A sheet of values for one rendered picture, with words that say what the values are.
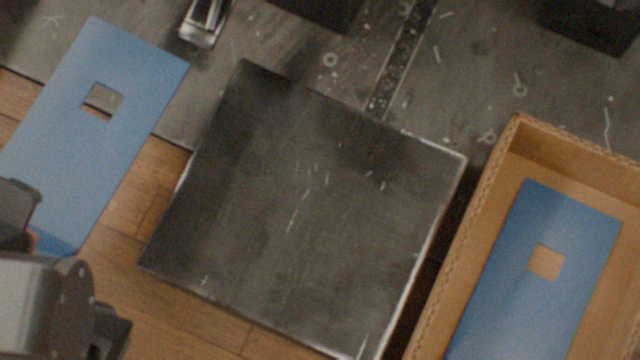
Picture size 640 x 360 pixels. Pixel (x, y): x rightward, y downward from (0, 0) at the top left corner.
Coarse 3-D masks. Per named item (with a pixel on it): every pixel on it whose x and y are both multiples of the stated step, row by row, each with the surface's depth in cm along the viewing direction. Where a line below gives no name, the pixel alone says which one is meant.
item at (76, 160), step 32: (96, 32) 77; (64, 64) 76; (96, 64) 76; (128, 64) 77; (160, 64) 77; (64, 96) 75; (128, 96) 76; (160, 96) 76; (32, 128) 75; (64, 128) 75; (96, 128) 75; (128, 128) 75; (0, 160) 74; (32, 160) 74; (64, 160) 74; (96, 160) 74; (128, 160) 74; (64, 192) 73; (96, 192) 74; (32, 224) 72; (64, 224) 73; (64, 256) 70
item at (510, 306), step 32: (544, 192) 83; (512, 224) 83; (544, 224) 83; (576, 224) 83; (608, 224) 83; (512, 256) 82; (576, 256) 82; (608, 256) 82; (480, 288) 81; (512, 288) 81; (544, 288) 82; (576, 288) 82; (480, 320) 81; (512, 320) 81; (544, 320) 81; (576, 320) 81; (448, 352) 80; (480, 352) 80; (512, 352) 80; (544, 352) 80
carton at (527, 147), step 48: (528, 144) 81; (576, 144) 78; (480, 192) 77; (576, 192) 84; (624, 192) 82; (480, 240) 83; (624, 240) 83; (624, 288) 82; (432, 336) 81; (576, 336) 81; (624, 336) 76
